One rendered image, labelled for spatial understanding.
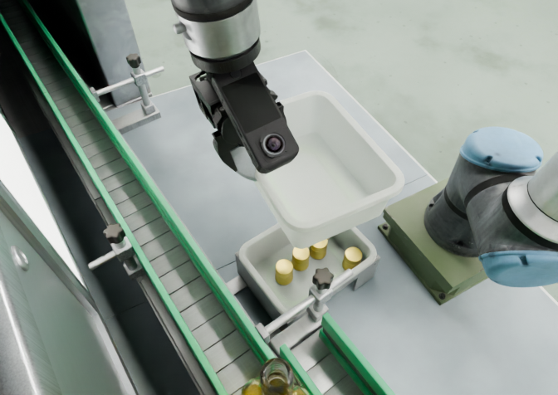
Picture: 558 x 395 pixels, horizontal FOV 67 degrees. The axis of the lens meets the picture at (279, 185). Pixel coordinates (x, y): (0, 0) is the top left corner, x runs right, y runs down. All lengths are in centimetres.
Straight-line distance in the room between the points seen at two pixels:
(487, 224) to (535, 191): 9
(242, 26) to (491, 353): 72
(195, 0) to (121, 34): 83
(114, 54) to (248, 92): 82
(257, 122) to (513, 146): 47
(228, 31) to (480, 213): 48
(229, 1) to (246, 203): 66
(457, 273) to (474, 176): 21
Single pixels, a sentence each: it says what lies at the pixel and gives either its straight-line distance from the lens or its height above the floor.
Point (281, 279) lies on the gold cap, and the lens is 83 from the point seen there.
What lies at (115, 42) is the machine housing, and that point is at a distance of 121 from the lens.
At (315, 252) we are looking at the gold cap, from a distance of 86.
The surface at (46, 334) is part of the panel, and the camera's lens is 35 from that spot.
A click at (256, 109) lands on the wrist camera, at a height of 126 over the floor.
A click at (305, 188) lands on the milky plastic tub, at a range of 62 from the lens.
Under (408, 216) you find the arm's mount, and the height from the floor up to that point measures 83.
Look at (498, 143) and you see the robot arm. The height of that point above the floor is 106.
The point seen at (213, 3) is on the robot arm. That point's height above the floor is 136.
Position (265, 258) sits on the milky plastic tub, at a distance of 88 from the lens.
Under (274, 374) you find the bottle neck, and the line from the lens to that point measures 45.
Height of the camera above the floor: 154
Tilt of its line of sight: 51 degrees down
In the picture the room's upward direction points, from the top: straight up
